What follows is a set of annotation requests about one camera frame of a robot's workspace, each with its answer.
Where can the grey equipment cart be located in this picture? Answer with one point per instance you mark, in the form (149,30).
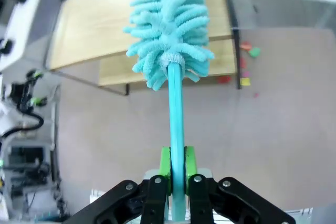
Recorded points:
(26,155)

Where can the black metal wooden shelf rack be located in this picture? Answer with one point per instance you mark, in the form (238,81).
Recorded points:
(92,24)

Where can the white rectangular lab table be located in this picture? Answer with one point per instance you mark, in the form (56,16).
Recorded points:
(29,11)

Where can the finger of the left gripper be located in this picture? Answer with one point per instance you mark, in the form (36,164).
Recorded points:
(36,75)
(38,101)

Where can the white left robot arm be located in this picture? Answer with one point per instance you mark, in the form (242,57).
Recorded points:
(5,113)

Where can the red paper scrap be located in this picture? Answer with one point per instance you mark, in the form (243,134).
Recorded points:
(245,45)
(225,79)

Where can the green paper scrap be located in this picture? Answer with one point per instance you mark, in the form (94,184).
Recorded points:
(254,51)

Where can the teal chenille duster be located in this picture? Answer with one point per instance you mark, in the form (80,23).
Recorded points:
(176,103)

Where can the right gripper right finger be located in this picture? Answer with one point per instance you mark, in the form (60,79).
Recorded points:
(202,195)

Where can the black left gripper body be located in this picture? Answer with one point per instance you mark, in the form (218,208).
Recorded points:
(25,95)

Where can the yellow paper scrap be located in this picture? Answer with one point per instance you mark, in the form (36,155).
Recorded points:
(245,81)

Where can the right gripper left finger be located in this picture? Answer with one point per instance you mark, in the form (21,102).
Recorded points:
(155,195)

